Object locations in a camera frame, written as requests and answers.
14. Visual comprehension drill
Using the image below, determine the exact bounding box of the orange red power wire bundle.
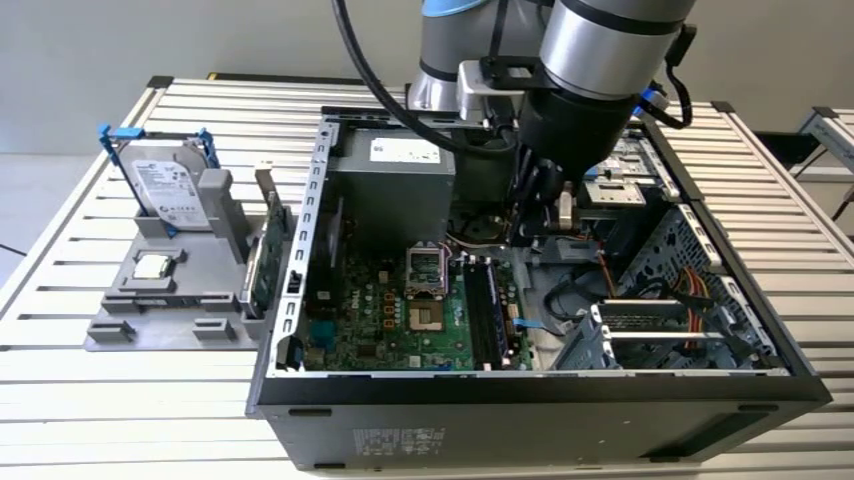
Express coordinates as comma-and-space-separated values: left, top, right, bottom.
573, 227, 617, 301
670, 267, 710, 354

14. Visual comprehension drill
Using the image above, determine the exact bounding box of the black open PC case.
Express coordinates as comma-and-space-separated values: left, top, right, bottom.
244, 104, 835, 472

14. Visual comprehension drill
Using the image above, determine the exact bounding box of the RAM stick with black chips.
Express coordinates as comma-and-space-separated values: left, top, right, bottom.
480, 259, 515, 371
103, 295, 235, 307

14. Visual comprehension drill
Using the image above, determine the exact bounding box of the green graphics card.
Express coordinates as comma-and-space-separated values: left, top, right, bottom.
240, 158, 296, 321

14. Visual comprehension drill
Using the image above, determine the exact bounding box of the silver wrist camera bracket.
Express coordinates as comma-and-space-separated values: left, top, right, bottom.
556, 180, 581, 232

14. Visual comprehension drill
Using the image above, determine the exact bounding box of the hard disk in blue carrier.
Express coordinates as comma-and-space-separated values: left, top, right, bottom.
97, 125, 222, 236

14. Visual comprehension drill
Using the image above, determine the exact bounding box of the green motherboard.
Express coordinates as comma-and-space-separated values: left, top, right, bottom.
303, 244, 539, 374

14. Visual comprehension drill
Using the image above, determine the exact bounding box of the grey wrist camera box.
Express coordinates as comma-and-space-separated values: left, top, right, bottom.
458, 57, 546, 122

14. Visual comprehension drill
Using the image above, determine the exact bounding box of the grey parts rack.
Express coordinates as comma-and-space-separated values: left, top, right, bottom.
80, 167, 295, 354

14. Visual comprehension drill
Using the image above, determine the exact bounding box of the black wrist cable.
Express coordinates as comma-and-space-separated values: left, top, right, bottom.
330, 0, 526, 151

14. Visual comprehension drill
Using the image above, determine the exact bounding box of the grey metal drive cage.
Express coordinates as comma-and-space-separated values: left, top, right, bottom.
577, 134, 659, 261

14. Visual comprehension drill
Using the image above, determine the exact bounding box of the silver CPU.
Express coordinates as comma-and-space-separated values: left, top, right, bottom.
131, 253, 176, 280

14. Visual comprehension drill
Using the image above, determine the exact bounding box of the grey power supply unit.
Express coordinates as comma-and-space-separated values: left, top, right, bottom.
330, 127, 459, 251

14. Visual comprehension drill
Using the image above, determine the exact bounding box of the CPU socket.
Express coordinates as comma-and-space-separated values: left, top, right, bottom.
407, 298, 447, 334

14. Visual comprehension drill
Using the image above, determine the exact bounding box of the black cable bundle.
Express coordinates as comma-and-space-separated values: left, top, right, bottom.
543, 277, 602, 329

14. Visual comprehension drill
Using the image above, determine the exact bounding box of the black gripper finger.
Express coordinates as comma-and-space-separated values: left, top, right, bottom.
507, 147, 540, 247
536, 158, 570, 240

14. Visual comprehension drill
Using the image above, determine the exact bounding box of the black yellow edge strip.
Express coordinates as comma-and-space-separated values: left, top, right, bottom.
206, 71, 383, 85

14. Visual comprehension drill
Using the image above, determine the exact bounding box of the aluminium side table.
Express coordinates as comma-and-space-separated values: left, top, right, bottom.
790, 104, 854, 221

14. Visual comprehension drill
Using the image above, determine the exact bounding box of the metal socket cover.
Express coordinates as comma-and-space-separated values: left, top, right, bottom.
404, 241, 448, 297

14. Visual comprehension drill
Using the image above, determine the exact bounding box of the grey metal disk bay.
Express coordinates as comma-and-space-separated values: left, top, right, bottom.
551, 298, 766, 372

